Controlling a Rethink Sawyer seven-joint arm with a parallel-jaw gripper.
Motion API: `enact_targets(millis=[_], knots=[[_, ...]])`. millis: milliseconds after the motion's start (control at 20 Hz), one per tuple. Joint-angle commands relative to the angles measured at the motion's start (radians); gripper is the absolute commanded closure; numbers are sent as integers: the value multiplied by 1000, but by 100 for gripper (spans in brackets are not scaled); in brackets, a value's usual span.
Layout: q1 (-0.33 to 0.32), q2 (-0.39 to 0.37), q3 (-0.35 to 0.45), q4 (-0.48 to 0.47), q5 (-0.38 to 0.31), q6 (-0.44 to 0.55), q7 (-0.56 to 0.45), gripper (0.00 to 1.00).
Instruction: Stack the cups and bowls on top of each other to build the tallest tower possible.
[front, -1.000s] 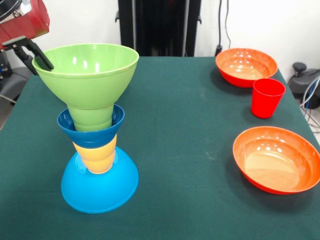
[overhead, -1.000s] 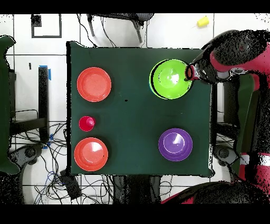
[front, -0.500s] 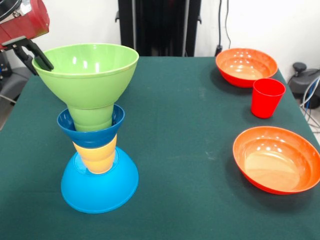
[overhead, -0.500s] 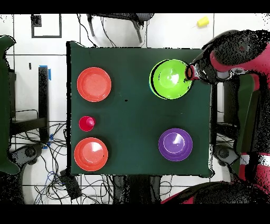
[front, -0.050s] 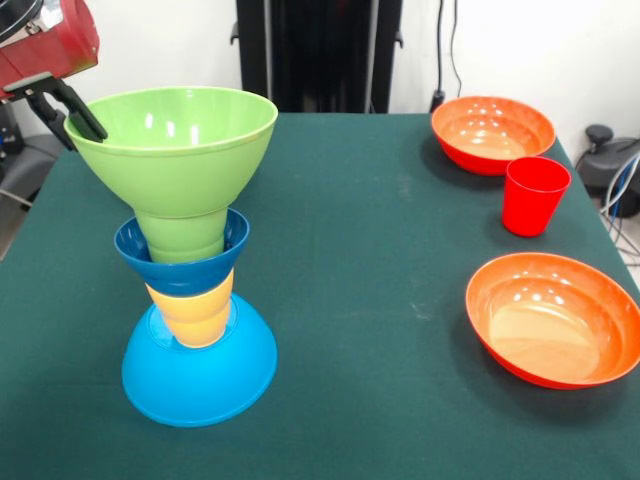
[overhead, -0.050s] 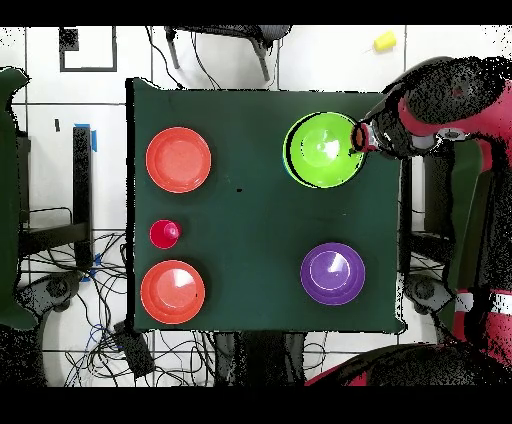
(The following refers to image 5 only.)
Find dark green tablecloth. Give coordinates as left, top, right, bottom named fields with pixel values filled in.
left=0, top=109, right=640, bottom=480

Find yellow stepped plastic cup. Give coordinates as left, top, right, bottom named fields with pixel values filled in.
left=144, top=268, right=235, bottom=349

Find red plastic cup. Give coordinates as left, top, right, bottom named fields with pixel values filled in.
left=501, top=156, right=573, bottom=238

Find black equipment box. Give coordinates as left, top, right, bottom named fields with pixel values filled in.
left=0, top=102, right=26, bottom=161

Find light green plastic bowl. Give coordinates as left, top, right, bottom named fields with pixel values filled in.
left=63, top=85, right=280, bottom=221

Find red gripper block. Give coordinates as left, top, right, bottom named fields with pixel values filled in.
left=0, top=0, right=109, bottom=153

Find green stepped plastic cup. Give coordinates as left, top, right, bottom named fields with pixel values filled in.
left=135, top=205, right=229, bottom=265

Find dark blue plastic bowl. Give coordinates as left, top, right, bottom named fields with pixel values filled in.
left=113, top=207, right=251, bottom=297

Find black wall cable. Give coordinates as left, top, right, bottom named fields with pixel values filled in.
left=430, top=0, right=464, bottom=114

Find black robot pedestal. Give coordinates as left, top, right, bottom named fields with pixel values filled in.
left=230, top=0, right=405, bottom=114

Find orange plastic bowl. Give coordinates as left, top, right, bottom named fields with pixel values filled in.
left=464, top=252, right=640, bottom=390
left=430, top=95, right=557, bottom=177

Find blue and white cables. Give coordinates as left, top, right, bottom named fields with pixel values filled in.
left=602, top=152, right=640, bottom=256

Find light blue plastic bowl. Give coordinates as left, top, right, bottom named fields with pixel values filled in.
left=121, top=292, right=279, bottom=428

